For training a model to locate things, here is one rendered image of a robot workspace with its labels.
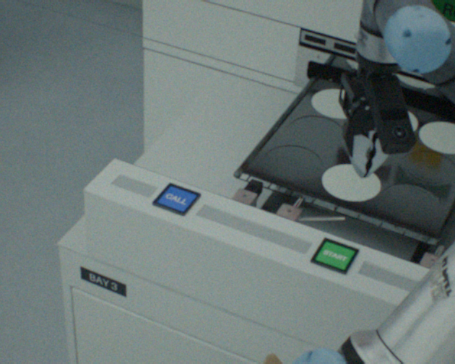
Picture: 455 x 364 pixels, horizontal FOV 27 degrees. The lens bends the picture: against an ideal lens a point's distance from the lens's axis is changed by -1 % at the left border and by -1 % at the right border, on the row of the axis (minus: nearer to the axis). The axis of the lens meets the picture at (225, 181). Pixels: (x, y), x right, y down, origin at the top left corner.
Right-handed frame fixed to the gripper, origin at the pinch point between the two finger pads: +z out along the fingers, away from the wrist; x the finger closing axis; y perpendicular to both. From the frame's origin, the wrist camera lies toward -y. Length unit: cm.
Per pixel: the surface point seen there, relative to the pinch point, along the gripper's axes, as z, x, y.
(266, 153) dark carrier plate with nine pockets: 12.0, 9.6, 22.3
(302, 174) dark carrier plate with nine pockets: 12.0, 4.8, 15.8
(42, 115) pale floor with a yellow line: 103, 49, 171
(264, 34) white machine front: 8, 2, 57
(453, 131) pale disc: 11.9, -26.8, 25.0
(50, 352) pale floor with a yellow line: 102, 51, 61
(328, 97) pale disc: 12.0, -6.3, 38.4
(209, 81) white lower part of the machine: 24, 12, 64
